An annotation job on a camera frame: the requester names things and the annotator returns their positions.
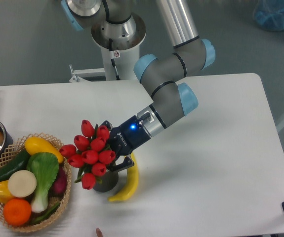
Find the green bean pod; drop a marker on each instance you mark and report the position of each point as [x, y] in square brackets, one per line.
[46, 215]

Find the green bok choy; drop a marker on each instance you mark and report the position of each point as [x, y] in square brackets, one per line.
[45, 168]

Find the yellow banana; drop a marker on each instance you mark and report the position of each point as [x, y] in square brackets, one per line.
[132, 181]

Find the yellow squash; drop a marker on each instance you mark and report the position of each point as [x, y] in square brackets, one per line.
[35, 145]

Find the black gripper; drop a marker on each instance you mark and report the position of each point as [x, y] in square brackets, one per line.
[124, 139]

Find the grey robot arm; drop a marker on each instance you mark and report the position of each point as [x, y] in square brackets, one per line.
[172, 100]

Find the dark green cucumber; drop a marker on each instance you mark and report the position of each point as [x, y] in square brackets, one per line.
[16, 164]

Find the yellow bell pepper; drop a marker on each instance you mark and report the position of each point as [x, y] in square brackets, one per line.
[5, 194]

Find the purple sweet potato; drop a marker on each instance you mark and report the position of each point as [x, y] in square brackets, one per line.
[60, 184]

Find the person fingertip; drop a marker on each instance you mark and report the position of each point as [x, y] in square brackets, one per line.
[99, 233]

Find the white round radish slice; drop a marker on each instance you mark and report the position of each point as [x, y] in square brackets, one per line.
[22, 183]

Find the orange fruit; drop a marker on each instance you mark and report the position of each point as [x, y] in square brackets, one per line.
[17, 212]

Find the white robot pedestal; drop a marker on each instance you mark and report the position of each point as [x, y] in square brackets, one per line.
[120, 49]

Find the red tulip bouquet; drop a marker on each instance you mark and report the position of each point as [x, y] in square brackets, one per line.
[90, 153]

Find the dark grey ribbed vase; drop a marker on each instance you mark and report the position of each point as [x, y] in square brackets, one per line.
[109, 181]

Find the woven wicker basket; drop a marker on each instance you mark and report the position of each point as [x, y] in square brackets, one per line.
[60, 201]

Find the blue plastic bag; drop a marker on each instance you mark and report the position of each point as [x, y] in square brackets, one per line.
[269, 15]

